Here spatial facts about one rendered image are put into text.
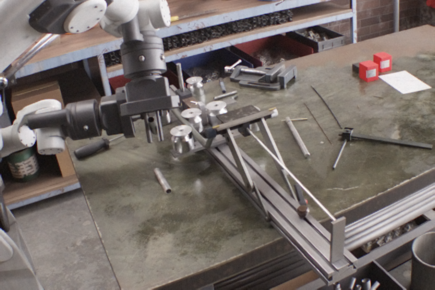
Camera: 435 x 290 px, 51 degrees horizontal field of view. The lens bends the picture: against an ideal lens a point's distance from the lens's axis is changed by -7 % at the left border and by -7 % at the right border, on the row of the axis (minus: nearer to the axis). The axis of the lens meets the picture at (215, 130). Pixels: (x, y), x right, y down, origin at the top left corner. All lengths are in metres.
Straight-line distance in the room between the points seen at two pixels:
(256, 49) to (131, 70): 2.42
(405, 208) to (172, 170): 1.17
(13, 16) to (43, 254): 1.83
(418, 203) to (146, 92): 1.40
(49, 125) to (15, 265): 0.36
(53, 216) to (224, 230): 1.83
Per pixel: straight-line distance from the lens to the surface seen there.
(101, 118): 1.12
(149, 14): 0.99
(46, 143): 1.14
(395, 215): 2.02
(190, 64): 3.17
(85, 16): 0.78
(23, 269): 1.25
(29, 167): 2.81
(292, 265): 1.79
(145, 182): 1.13
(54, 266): 2.38
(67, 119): 1.11
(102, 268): 2.27
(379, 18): 4.39
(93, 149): 1.29
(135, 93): 0.98
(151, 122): 0.95
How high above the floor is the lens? 1.49
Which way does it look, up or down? 28 degrees down
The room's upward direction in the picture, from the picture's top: 8 degrees counter-clockwise
